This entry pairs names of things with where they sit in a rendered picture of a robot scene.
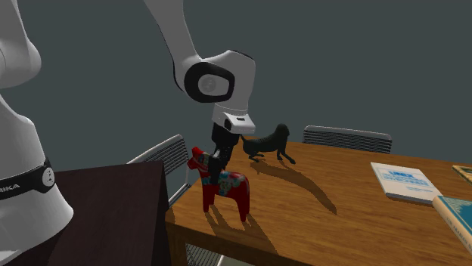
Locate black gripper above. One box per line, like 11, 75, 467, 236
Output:
207, 122, 241, 187

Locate red painted horse figure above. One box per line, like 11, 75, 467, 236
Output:
186, 146, 251, 224

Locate black dog figure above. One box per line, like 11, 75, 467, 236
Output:
240, 123, 297, 165

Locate grey slatted chair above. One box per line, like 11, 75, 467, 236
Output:
302, 125, 393, 155
126, 134, 222, 266

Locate dark wood robot stand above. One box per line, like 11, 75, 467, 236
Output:
3, 160, 172, 266

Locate wooden table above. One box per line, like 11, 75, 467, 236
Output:
164, 136, 472, 266

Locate white book with blue print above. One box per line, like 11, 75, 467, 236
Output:
370, 161, 444, 206

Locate teal book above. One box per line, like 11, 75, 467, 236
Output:
431, 195, 472, 256

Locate green book with yellow border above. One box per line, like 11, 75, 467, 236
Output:
451, 164, 472, 187

